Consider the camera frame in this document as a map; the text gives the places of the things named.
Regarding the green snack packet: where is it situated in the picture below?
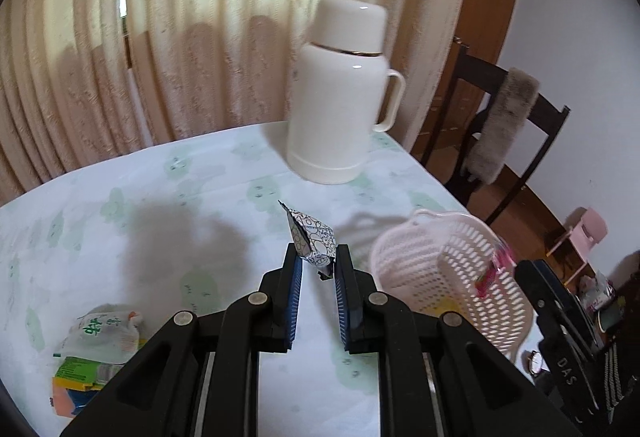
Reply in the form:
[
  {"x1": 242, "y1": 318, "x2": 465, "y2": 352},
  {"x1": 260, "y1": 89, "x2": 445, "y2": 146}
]
[{"x1": 52, "y1": 356, "x2": 126, "y2": 391}]

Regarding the black and white patterned packet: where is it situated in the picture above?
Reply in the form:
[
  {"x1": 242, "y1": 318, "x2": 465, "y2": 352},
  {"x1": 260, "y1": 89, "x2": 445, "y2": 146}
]
[{"x1": 278, "y1": 200, "x2": 337, "y2": 281}]

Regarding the pink candy packet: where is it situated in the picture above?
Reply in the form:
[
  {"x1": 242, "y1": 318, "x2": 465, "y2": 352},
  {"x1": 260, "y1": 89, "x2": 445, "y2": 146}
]
[{"x1": 475, "y1": 242, "x2": 517, "y2": 301}]

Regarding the grey fur chair cover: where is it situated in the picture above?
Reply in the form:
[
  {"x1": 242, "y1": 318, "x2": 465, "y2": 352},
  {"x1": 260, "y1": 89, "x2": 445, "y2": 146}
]
[{"x1": 467, "y1": 67, "x2": 541, "y2": 186}]

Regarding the dark wooden chair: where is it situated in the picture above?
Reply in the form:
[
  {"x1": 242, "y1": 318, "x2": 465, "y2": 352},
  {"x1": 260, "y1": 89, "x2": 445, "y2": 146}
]
[{"x1": 420, "y1": 37, "x2": 571, "y2": 229}]

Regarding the small pink stool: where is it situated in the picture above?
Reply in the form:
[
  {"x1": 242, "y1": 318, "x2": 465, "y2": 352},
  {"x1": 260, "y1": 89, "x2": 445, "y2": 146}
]
[{"x1": 545, "y1": 208, "x2": 609, "y2": 279}]

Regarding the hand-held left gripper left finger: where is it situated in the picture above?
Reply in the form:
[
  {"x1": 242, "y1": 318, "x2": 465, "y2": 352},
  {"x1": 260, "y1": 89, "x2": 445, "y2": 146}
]
[{"x1": 60, "y1": 244, "x2": 304, "y2": 437}]

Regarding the white plastic basket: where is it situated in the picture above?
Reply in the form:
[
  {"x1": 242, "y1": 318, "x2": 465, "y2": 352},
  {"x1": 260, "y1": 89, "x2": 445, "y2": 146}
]
[{"x1": 370, "y1": 208, "x2": 534, "y2": 361}]

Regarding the white pouch with green print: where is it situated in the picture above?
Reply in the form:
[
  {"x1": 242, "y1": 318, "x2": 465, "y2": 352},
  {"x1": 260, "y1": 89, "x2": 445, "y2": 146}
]
[{"x1": 55, "y1": 309, "x2": 144, "y2": 368}]

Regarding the wooden door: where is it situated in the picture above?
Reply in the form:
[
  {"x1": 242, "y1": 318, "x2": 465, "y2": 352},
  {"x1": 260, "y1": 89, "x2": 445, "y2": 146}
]
[{"x1": 390, "y1": 0, "x2": 526, "y2": 158}]

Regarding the white thermos jug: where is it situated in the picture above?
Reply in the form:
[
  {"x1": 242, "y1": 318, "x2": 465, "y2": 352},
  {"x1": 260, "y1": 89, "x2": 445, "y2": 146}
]
[{"x1": 286, "y1": 0, "x2": 406, "y2": 186}]

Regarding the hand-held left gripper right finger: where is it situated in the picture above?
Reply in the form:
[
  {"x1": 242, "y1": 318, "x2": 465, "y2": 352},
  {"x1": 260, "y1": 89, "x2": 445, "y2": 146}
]
[{"x1": 333, "y1": 244, "x2": 584, "y2": 437}]

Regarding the wrist watch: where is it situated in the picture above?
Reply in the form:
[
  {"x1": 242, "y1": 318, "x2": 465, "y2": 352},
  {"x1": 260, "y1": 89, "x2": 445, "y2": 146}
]
[{"x1": 525, "y1": 349, "x2": 549, "y2": 378}]

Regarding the cream curtain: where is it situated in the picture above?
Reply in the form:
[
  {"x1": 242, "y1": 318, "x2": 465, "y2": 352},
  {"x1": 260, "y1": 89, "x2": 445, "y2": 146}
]
[{"x1": 0, "y1": 0, "x2": 482, "y2": 208}]

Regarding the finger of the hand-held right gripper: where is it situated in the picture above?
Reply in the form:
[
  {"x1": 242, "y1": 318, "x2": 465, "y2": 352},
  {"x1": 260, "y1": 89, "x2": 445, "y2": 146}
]
[{"x1": 514, "y1": 259, "x2": 603, "y2": 355}]

